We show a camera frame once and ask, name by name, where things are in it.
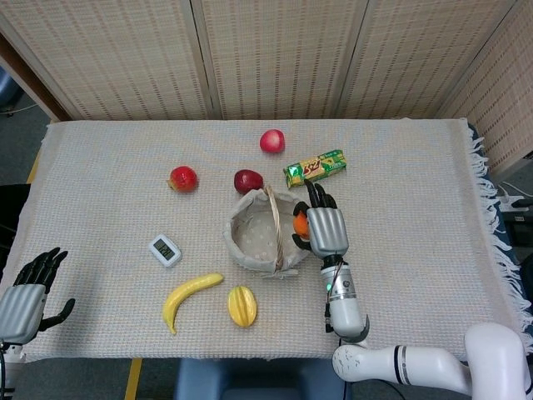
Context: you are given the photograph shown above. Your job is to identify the orange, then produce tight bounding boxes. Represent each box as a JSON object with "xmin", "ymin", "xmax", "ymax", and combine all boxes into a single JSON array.
[{"xmin": 292, "ymin": 212, "xmax": 311, "ymax": 240}]

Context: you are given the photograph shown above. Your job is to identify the yellow starfruit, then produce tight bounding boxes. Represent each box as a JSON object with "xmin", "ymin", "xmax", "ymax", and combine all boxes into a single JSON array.
[{"xmin": 227, "ymin": 284, "xmax": 258, "ymax": 328}]

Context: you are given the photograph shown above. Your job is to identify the pink peach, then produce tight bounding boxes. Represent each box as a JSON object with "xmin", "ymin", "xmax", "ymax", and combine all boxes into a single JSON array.
[{"xmin": 259, "ymin": 128, "xmax": 287, "ymax": 154}]

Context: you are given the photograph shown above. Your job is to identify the dark red apple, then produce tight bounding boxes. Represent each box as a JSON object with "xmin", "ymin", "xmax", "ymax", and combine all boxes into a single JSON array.
[{"xmin": 233, "ymin": 168, "xmax": 264, "ymax": 196}]

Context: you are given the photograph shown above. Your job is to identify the white digital timer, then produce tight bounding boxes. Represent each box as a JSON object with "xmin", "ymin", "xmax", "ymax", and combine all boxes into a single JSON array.
[{"xmin": 148, "ymin": 233, "xmax": 185, "ymax": 268}]

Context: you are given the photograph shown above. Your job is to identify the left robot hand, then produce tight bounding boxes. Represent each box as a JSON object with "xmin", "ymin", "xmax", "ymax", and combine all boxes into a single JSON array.
[{"xmin": 0, "ymin": 247, "xmax": 77, "ymax": 345}]

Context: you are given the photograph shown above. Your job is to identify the green biscuit packet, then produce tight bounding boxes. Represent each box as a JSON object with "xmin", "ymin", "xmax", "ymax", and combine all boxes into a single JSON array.
[{"xmin": 283, "ymin": 148, "xmax": 348, "ymax": 189}]

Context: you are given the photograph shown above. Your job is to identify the grey woven basket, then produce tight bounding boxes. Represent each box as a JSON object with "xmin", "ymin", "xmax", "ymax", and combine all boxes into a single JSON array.
[{"xmin": 224, "ymin": 184, "xmax": 316, "ymax": 280}]

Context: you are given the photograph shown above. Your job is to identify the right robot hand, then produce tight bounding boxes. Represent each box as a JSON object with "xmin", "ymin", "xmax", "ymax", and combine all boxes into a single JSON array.
[{"xmin": 291, "ymin": 179, "xmax": 350, "ymax": 268}]

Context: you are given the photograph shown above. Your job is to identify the bamboo folding screen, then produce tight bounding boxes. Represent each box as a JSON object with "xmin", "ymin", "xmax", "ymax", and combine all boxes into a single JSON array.
[{"xmin": 0, "ymin": 0, "xmax": 533, "ymax": 178}]

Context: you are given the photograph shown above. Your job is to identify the yellow banana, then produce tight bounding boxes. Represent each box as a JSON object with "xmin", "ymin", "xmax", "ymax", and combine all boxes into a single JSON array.
[{"xmin": 162, "ymin": 272, "xmax": 226, "ymax": 335}]

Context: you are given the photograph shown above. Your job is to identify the white power strip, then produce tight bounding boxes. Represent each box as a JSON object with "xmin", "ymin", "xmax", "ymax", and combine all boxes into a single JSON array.
[{"xmin": 497, "ymin": 182, "xmax": 529, "ymax": 213}]

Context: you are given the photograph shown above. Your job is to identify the beige woven tablecloth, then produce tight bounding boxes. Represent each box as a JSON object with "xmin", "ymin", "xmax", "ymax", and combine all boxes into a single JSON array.
[{"xmin": 0, "ymin": 117, "xmax": 533, "ymax": 364}]

